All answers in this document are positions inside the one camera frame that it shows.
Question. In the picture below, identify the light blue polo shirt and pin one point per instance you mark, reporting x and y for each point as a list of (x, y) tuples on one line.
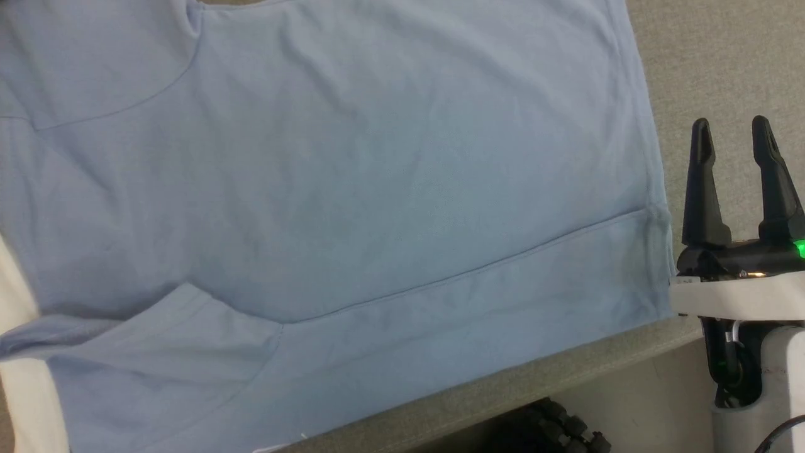
[(346, 189)]

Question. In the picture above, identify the black knobby wheel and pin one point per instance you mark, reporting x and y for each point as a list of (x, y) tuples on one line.
[(553, 428)]

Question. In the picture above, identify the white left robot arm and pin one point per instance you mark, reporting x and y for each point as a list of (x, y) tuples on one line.
[(25, 409)]

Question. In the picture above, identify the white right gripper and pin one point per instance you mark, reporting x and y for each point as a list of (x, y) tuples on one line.
[(742, 292)]

